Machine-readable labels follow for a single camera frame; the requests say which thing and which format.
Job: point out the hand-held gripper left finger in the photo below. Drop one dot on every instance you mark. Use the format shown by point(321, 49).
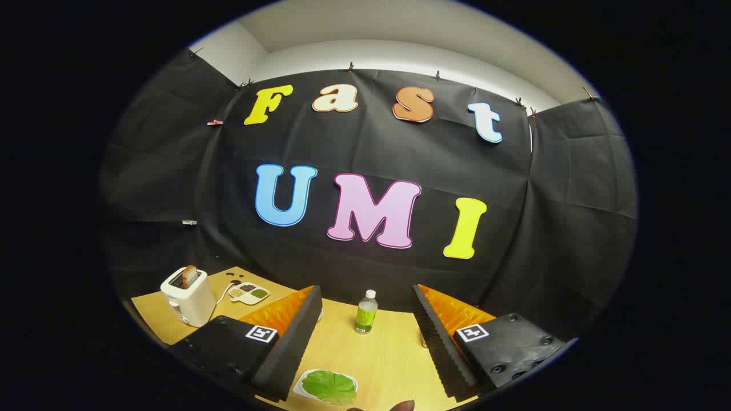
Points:
point(291, 348)

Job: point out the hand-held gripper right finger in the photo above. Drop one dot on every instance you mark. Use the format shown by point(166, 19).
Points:
point(442, 348)

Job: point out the green lettuce leaf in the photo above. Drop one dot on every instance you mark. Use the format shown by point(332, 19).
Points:
point(328, 387)

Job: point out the toasted bread slice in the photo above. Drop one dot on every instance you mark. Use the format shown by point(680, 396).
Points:
point(189, 277)

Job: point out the white leaf-shaped plate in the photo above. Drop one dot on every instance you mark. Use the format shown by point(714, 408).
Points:
point(297, 389)

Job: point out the white divided spice dish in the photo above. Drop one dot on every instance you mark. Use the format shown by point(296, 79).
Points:
point(249, 288)

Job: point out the green label plastic bottle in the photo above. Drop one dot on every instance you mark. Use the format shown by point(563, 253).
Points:
point(365, 317)

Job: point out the white toaster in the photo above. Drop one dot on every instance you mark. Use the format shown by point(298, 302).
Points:
point(191, 302)

